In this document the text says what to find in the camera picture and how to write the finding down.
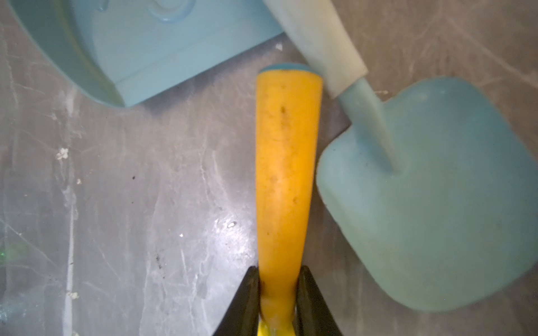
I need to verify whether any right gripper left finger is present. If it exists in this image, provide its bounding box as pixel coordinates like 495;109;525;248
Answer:
213;266;260;336

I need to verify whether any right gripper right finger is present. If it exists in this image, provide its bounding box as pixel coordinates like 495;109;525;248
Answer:
294;265;343;336

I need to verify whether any light blue small shovel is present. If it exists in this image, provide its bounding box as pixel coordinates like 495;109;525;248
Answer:
266;1;537;312

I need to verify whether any yellow scoop shovel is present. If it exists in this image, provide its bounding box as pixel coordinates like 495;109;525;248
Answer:
255;63;322;335

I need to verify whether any light blue dustpan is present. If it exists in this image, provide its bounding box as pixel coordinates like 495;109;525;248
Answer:
8;0;282;108

